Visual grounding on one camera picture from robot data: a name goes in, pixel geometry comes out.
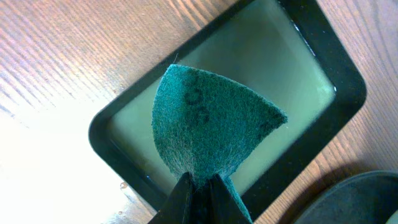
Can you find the green yellow scrub sponge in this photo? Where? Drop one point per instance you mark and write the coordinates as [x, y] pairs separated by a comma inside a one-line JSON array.
[[206, 124]]

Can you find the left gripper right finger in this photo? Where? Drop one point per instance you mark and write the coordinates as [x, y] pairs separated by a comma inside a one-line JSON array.
[[217, 206]]

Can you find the black round serving tray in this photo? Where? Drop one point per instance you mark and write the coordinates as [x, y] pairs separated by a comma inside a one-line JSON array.
[[370, 197]]

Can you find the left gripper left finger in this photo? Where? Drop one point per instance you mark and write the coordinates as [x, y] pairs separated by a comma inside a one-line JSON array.
[[180, 207]]

